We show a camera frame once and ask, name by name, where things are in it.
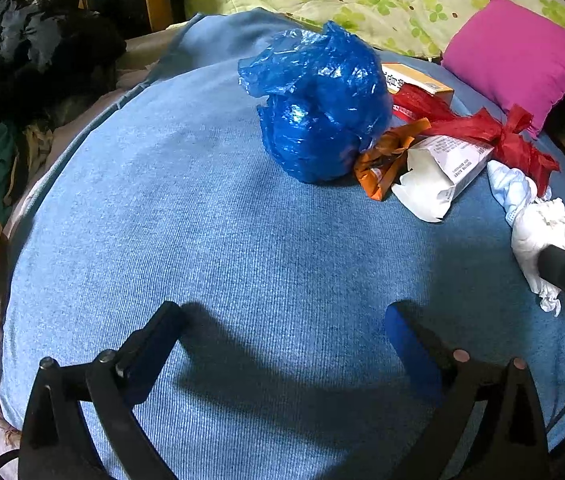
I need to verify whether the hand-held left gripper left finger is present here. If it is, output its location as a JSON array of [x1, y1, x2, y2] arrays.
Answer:
[[17, 301, 186, 480]]

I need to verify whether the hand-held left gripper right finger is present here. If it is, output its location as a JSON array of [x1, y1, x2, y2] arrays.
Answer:
[[385, 302, 553, 480]]

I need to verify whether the white tissue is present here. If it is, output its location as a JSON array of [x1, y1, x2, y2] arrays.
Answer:
[[511, 197, 565, 317]]

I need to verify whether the orange wrapper bundle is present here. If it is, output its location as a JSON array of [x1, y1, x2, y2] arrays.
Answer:
[[353, 117, 430, 203]]

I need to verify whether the blue plastic bag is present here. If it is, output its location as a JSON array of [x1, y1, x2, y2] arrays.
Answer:
[[237, 21, 394, 184]]

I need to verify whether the light blue face mask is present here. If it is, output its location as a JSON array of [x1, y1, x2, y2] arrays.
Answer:
[[486, 160, 538, 221]]

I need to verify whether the white paper carton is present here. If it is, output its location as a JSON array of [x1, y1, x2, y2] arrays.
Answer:
[[391, 135, 494, 222]]

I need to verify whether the blue blanket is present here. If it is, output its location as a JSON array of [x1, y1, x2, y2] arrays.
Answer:
[[0, 7, 565, 480]]

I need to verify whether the pink pillow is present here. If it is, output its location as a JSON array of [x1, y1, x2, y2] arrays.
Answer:
[[441, 0, 565, 136]]

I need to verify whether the dark clothes pile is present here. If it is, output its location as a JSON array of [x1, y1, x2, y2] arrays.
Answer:
[[0, 0, 128, 126]]

